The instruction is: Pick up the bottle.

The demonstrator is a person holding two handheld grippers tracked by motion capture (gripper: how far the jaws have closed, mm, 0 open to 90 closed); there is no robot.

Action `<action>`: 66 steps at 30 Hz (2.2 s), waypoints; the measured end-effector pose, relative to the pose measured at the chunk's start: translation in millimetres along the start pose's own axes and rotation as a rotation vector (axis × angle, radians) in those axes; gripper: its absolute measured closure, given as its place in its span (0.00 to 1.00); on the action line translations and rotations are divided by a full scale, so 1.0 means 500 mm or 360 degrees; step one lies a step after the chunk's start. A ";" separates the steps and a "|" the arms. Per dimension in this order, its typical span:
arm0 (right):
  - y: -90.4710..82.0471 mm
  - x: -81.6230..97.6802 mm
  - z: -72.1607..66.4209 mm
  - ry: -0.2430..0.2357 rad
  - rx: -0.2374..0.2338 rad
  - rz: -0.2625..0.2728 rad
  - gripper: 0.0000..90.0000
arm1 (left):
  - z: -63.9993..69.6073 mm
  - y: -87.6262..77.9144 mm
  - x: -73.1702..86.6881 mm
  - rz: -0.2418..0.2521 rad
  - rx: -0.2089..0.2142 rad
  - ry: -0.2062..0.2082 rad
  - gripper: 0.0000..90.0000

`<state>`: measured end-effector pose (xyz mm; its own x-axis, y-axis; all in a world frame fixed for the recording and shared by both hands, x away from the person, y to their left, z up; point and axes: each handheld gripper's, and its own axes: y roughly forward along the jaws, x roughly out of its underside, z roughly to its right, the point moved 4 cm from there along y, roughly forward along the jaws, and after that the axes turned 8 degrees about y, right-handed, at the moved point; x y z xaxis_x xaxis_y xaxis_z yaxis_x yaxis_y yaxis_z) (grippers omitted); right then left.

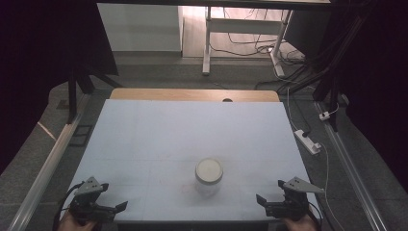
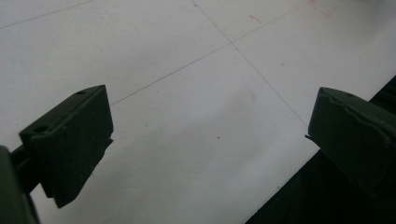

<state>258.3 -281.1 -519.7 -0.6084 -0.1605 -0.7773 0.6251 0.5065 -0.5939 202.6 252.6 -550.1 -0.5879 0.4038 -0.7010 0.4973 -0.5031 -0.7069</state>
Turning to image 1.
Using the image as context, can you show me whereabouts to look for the white power strip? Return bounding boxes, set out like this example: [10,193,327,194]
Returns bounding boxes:
[293,129,322,156]

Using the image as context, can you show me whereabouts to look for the wooden table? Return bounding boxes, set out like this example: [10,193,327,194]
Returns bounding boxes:
[109,88,281,104]

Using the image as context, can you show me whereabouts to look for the white desk frame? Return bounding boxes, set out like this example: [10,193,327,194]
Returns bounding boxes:
[201,6,294,78]

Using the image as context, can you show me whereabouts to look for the white cabinet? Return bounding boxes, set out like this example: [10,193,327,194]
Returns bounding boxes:
[96,3,184,53]

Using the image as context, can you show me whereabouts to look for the tangle of black floor cables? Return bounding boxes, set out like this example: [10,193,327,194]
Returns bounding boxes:
[210,8,307,66]

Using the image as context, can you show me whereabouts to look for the clear glass jar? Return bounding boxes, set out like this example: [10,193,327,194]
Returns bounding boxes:
[193,174,223,198]

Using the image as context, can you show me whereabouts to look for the black floor plate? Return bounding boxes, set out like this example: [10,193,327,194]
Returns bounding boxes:
[68,124,94,148]

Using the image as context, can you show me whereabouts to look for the cream jar lid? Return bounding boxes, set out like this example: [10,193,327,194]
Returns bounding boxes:
[194,157,224,186]

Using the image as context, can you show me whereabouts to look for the person's right hand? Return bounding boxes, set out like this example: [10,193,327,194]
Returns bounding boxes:
[282,214,319,231]

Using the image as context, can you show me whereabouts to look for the black stand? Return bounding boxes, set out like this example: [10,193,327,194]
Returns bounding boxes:
[312,68,342,133]
[65,65,125,125]

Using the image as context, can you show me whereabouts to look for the aluminium rail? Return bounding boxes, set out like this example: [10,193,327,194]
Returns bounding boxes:
[313,100,388,231]
[6,92,93,231]

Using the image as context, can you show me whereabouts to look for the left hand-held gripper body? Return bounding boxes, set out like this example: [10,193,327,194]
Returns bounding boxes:
[67,176,117,224]

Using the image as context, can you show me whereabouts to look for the black curtain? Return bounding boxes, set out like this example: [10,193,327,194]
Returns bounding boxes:
[0,0,120,176]
[317,0,408,193]

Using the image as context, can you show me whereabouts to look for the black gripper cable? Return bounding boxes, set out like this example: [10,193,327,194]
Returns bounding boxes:
[52,181,86,231]
[306,201,324,231]

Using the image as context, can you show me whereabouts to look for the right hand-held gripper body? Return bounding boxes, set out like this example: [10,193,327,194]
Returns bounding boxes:
[265,176,325,223]

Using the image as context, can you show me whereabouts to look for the white cable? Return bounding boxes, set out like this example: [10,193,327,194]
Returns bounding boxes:
[317,141,346,231]

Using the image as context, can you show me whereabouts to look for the person's left hand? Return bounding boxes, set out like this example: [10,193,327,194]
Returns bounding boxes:
[57,211,98,231]

